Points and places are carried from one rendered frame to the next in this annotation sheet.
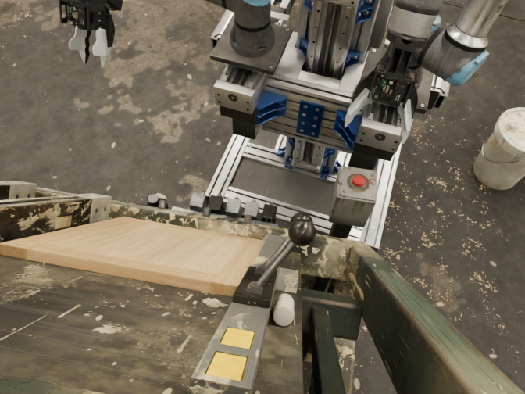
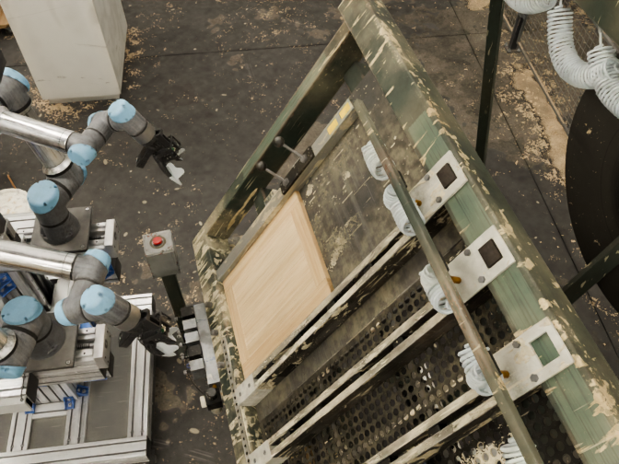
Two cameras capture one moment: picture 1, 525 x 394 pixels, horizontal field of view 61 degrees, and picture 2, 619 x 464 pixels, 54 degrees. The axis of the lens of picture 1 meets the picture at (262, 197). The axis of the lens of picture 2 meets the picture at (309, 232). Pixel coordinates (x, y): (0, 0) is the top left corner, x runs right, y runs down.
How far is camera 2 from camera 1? 1.77 m
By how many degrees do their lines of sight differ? 56
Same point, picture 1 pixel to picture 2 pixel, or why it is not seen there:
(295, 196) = (119, 374)
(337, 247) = (210, 242)
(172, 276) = (304, 216)
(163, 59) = not seen: outside the picture
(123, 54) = not seen: outside the picture
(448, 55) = (73, 174)
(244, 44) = (59, 332)
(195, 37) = not seen: outside the picture
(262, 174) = (101, 413)
